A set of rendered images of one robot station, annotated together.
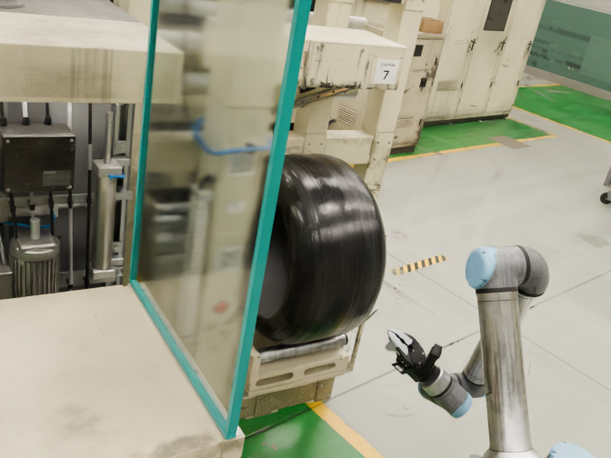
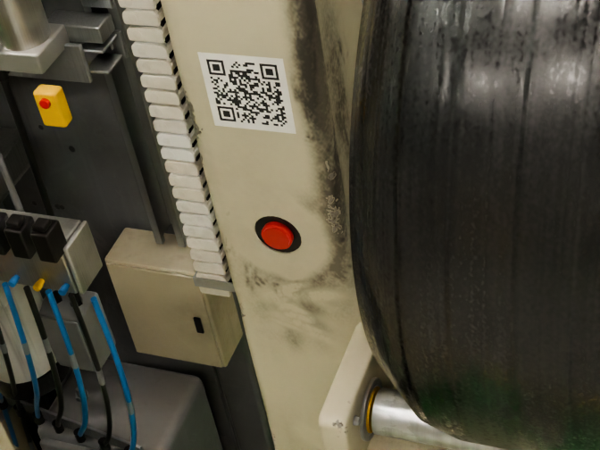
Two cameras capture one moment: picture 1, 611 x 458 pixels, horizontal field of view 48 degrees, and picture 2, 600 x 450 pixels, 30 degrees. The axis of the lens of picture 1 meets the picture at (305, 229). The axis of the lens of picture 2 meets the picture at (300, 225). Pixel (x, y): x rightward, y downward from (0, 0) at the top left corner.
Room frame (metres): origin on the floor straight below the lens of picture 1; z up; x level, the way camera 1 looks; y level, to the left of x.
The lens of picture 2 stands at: (1.33, -0.50, 1.74)
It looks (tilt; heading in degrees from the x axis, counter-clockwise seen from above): 41 degrees down; 62
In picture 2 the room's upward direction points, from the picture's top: 11 degrees counter-clockwise
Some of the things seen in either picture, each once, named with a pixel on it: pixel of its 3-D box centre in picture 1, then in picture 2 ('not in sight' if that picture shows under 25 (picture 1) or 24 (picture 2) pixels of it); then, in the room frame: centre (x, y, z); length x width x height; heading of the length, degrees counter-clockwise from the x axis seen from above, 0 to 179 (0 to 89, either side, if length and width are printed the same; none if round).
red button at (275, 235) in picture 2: not in sight; (279, 232); (1.67, 0.19, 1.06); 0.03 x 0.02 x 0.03; 125
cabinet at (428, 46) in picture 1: (383, 89); not in sight; (6.91, -0.50, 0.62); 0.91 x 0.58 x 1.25; 136
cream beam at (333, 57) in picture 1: (306, 55); not in sight; (2.20, 0.10, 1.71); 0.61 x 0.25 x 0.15; 125
